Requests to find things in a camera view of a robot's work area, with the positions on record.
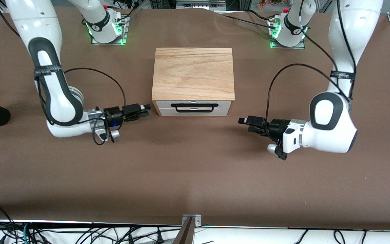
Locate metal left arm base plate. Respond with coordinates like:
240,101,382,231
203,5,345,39
270,19,306,50

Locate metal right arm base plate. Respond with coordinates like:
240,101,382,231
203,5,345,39
91,14,128,46

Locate black cable across mat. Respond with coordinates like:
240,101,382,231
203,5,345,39
215,9,278,31

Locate brown table mat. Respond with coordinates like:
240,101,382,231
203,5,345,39
0,5,390,231

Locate white drawer with black handle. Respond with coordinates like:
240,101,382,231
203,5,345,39
157,108,231,117

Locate black metal drawer handle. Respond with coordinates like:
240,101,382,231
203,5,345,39
170,103,219,113

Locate wooden drawer cabinet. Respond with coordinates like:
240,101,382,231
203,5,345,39
151,47,236,118

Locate small metal bracket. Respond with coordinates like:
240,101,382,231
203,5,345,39
182,214,202,227

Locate grey electronics box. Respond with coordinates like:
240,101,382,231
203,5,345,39
175,0,227,11

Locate dark wedge-shaped bar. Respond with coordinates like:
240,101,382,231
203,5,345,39
173,217,195,244

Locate teal cable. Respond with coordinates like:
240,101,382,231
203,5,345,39
21,222,35,244

